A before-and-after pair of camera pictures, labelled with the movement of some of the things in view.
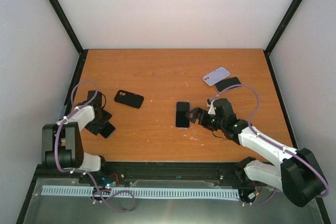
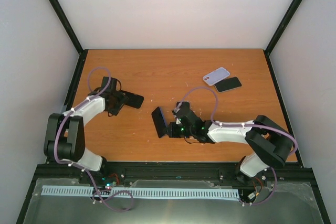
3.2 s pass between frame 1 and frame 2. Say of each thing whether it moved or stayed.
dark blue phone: moved
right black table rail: stayed
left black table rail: stayed
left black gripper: moved
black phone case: stayed
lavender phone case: stayed
